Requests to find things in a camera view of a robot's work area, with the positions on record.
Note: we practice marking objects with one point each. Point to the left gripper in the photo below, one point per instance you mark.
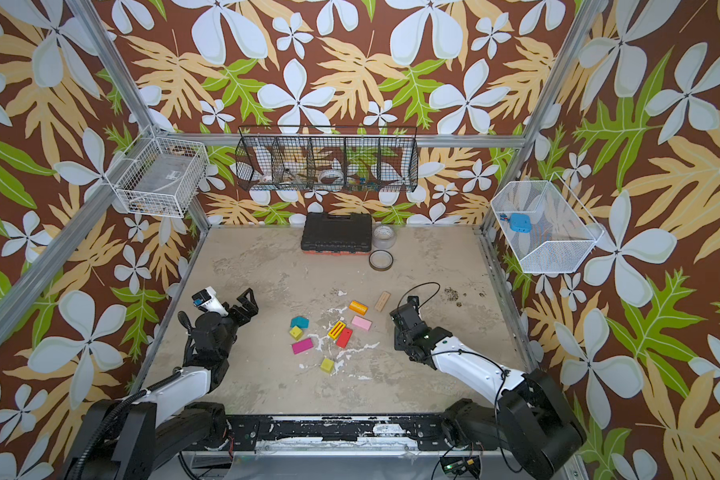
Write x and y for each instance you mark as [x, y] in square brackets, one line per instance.
[250, 307]

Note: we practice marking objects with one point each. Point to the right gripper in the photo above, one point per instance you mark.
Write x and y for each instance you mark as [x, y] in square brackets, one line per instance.
[405, 324]

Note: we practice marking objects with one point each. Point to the natural wood block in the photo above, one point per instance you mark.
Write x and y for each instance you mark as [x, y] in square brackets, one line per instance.
[382, 301]

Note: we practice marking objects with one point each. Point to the pink rectangular block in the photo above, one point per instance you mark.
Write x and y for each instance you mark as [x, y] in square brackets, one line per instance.
[362, 323]

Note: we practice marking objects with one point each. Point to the red rectangular block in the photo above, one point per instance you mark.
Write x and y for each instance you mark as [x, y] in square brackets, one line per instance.
[344, 338]

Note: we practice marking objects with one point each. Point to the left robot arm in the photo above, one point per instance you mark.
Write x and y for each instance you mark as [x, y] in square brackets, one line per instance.
[129, 438]

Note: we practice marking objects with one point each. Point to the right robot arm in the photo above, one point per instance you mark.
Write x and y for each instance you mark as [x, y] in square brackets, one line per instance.
[528, 419]

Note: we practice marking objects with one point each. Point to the teal roof block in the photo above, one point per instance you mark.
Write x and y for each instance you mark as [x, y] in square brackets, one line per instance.
[300, 322]

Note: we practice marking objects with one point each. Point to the magenta rectangular block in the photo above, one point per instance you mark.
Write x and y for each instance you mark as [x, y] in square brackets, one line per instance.
[302, 346]

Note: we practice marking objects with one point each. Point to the orange cylinder block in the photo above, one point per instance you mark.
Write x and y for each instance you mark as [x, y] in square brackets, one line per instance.
[358, 308]

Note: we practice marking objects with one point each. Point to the yellow red striped block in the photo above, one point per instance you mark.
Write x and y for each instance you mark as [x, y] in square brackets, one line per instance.
[336, 330]

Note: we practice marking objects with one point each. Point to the small yellow cube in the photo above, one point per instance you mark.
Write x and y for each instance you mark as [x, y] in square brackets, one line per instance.
[296, 333]

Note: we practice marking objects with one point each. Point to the yellow green cube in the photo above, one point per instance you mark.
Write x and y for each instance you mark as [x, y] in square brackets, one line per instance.
[327, 365]

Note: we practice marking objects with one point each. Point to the black plastic tool case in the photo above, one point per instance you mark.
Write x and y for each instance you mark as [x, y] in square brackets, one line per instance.
[328, 233]

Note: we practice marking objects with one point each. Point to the clear glass jar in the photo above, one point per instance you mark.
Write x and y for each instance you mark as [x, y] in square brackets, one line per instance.
[383, 237]

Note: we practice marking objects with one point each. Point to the white tape roll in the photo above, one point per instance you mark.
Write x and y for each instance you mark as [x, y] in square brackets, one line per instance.
[331, 177]

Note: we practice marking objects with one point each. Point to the blue object in basket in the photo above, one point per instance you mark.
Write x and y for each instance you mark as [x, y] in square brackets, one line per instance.
[517, 222]

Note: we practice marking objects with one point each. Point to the white mesh basket right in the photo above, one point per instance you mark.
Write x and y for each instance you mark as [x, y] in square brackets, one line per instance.
[564, 232]

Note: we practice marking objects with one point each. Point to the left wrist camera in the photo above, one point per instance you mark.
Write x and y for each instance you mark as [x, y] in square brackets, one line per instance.
[206, 300]

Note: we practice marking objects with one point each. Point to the black wire basket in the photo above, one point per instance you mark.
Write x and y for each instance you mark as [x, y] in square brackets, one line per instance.
[372, 158]

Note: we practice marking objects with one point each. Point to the white wire basket left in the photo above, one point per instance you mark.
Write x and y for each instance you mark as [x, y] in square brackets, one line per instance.
[159, 175]

